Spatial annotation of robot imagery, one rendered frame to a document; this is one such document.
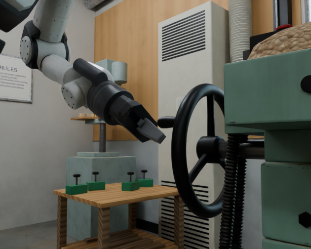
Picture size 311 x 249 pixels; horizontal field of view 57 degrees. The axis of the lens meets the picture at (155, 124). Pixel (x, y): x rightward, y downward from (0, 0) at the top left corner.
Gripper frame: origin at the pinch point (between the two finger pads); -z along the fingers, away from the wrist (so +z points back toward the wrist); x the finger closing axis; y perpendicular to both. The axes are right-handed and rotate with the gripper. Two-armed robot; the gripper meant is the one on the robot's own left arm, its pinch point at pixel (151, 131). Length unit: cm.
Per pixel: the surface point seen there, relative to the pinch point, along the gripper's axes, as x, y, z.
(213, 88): -3.2, 15.7, -3.2
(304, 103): 26.1, 6.0, -27.5
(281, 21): -101, 117, 45
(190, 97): 3.2, 9.4, -4.2
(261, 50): 26.1, 9.1, -21.6
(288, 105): 25.8, 5.3, -26.5
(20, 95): -126, -33, 239
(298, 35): 27.1, 11.1, -24.0
